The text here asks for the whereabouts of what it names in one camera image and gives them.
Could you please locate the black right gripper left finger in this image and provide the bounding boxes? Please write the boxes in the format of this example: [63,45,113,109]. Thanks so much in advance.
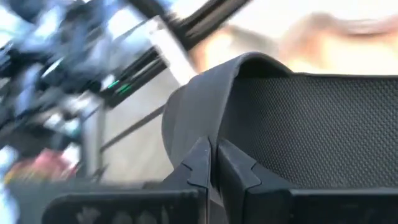
[42,136,212,224]

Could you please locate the black aluminium table frame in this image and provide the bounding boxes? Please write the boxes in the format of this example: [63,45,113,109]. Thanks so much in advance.
[129,0,251,50]

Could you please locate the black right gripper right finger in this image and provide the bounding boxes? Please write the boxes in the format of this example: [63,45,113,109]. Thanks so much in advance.
[217,139,398,224]

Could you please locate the black slide sandal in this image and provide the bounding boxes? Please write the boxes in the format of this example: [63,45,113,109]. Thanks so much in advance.
[161,52,398,190]

